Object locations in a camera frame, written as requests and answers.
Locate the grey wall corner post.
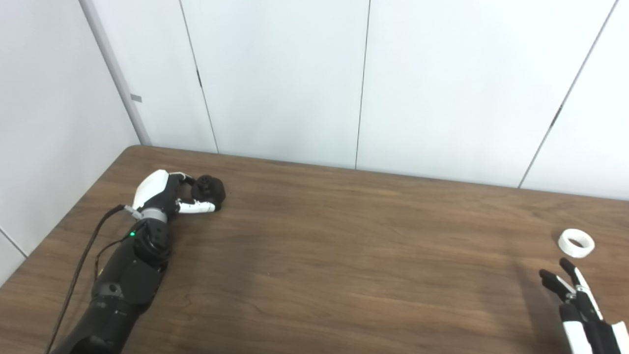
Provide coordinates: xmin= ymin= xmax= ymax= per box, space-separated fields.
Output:
xmin=79 ymin=0 xmax=152 ymax=147

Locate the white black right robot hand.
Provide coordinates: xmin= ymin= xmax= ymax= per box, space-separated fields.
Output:
xmin=539 ymin=257 xmax=629 ymax=354

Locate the round black plastic part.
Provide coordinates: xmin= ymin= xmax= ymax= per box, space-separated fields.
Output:
xmin=191 ymin=175 xmax=227 ymax=211

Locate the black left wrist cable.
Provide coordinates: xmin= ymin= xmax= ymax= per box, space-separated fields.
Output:
xmin=45 ymin=204 xmax=143 ymax=354

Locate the white plastic ring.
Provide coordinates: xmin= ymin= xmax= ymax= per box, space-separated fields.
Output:
xmin=558 ymin=228 xmax=596 ymax=259

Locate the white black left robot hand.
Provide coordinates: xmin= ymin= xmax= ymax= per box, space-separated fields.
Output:
xmin=132 ymin=169 xmax=220 ymax=220

